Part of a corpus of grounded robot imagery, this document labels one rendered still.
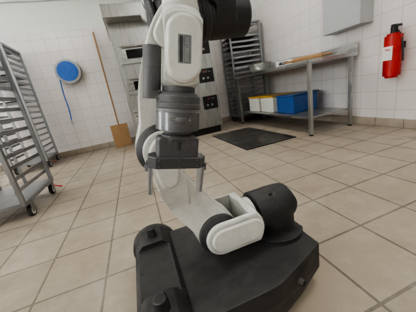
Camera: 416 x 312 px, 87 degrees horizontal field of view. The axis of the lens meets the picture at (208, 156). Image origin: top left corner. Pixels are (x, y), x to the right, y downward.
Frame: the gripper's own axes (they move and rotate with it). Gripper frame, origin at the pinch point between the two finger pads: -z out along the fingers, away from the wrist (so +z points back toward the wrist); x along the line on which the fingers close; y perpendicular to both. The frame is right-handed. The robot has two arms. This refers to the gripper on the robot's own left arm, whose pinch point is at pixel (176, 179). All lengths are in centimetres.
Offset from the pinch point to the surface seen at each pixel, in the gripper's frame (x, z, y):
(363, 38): -240, 102, -170
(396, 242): -96, -36, -9
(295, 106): -196, 22, -215
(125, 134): 36, -48, -391
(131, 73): 21, 54, -320
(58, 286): 44, -70, -54
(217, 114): -122, 1, -325
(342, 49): -234, 94, -191
